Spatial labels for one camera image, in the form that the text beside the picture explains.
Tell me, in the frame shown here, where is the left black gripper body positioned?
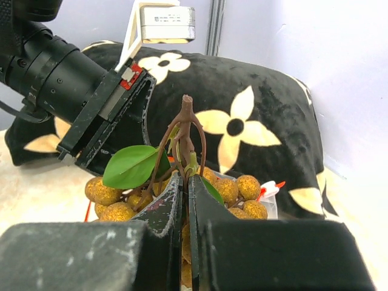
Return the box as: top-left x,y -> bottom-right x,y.
1,22 -> 142,167

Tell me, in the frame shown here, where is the clear zip top bag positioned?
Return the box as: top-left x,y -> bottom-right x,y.
85,167 -> 285,221

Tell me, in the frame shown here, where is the brown longan bunch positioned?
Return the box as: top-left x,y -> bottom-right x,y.
78,95 -> 273,290

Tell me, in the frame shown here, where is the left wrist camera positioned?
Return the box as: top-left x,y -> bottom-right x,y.
115,1 -> 195,72

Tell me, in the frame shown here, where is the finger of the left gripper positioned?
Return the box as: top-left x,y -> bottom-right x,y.
75,75 -> 156,176

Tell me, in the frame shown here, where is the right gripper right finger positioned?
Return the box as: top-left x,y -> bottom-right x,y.
189,176 -> 375,290

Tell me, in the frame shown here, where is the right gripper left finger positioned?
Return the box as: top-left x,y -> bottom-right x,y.
1,175 -> 182,290

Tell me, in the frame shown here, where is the black floral pillow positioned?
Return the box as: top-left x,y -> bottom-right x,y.
4,41 -> 340,221

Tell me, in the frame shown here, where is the aluminium frame post left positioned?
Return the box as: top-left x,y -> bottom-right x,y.
206,0 -> 226,56

